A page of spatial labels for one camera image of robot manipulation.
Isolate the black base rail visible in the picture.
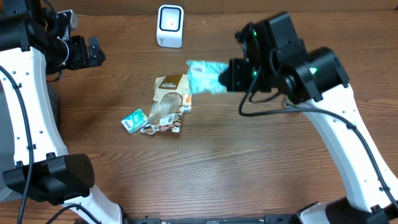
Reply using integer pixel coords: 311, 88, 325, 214
74, 213, 312, 224

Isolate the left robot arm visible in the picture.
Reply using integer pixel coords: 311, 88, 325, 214
1, 1, 123, 223

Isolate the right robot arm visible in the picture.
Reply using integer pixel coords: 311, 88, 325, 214
218, 12, 397, 223

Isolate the white barcode scanner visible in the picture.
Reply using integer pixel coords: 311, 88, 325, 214
156, 4, 184, 49

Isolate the brown snack pouch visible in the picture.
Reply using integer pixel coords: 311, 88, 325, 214
141, 74, 190, 135

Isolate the green capped white jar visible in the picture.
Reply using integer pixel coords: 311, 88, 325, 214
282, 96, 299, 109

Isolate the teal snack bar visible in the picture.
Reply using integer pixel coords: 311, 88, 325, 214
186, 60, 229, 95

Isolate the small orange tissue pack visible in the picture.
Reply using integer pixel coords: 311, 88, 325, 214
184, 95, 192, 113

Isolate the small teal tissue pack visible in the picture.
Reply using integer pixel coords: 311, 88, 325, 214
121, 108, 149, 134

